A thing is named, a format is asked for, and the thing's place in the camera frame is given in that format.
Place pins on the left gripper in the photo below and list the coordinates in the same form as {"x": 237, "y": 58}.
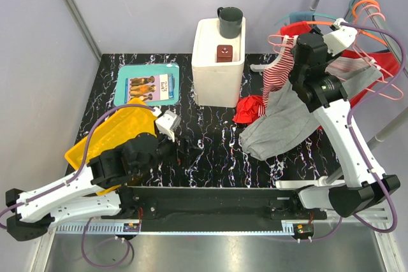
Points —
{"x": 190, "y": 151}

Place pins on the grey tank top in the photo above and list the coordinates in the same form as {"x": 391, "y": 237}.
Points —
{"x": 285, "y": 124}

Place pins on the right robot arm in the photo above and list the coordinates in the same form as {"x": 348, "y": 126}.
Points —
{"x": 365, "y": 182}

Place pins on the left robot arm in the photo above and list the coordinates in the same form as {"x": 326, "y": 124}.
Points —
{"x": 37, "y": 211}

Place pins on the red white striped tank top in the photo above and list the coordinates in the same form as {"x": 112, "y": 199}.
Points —
{"x": 275, "y": 75}

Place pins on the orange plastic hanger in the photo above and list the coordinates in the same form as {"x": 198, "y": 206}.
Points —
{"x": 363, "y": 12}

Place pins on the teal plastic hanger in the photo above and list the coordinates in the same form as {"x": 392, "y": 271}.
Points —
{"x": 351, "y": 4}

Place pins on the dog picture book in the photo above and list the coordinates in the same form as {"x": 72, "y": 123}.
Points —
{"x": 150, "y": 88}

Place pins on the yellow plastic basket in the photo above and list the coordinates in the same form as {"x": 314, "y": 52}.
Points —
{"x": 115, "y": 129}

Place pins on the white foam box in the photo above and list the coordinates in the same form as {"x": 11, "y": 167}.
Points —
{"x": 216, "y": 83}

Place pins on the crumpled red cloth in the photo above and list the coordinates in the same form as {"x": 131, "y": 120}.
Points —
{"x": 249, "y": 109}

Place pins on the teal tray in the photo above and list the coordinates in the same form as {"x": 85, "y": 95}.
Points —
{"x": 139, "y": 70}

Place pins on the brown square box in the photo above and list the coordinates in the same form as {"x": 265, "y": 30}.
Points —
{"x": 224, "y": 53}

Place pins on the dark green mug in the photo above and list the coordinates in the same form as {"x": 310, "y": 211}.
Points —
{"x": 230, "y": 22}

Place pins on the white rack foot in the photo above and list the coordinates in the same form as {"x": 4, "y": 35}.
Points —
{"x": 298, "y": 184}

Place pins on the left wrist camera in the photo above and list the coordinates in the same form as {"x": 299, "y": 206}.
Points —
{"x": 167, "y": 123}

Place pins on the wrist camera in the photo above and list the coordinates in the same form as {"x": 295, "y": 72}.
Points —
{"x": 340, "y": 39}
{"x": 167, "y": 123}

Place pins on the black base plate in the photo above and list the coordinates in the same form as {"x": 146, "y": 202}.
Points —
{"x": 211, "y": 210}

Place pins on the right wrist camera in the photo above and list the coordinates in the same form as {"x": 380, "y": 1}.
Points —
{"x": 340, "y": 39}

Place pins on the pink wire hanger rear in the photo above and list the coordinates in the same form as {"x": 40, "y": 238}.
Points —
{"x": 291, "y": 30}

